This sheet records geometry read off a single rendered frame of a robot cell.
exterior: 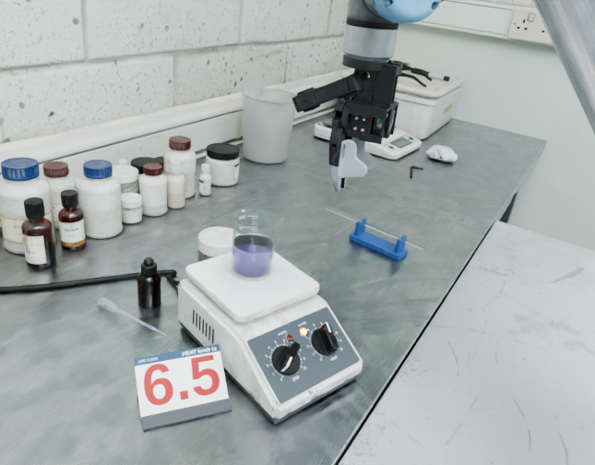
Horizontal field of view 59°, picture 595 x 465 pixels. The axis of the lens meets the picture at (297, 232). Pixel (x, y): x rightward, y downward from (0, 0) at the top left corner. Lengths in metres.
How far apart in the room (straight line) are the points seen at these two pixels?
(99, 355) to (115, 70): 0.59
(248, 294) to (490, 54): 1.46
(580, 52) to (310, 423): 0.42
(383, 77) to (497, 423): 0.48
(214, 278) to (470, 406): 0.32
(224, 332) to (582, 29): 0.43
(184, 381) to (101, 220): 0.37
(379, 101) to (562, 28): 0.52
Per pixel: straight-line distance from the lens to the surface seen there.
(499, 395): 0.68
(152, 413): 0.57
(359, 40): 0.78
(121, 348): 0.66
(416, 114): 1.57
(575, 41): 0.30
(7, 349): 0.68
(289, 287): 0.60
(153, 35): 1.13
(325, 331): 0.58
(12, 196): 0.82
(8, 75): 0.95
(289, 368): 0.55
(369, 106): 0.79
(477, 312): 0.81
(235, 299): 0.58
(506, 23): 1.84
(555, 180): 1.94
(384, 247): 0.90
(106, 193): 0.84
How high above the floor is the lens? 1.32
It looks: 27 degrees down
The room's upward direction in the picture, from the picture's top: 7 degrees clockwise
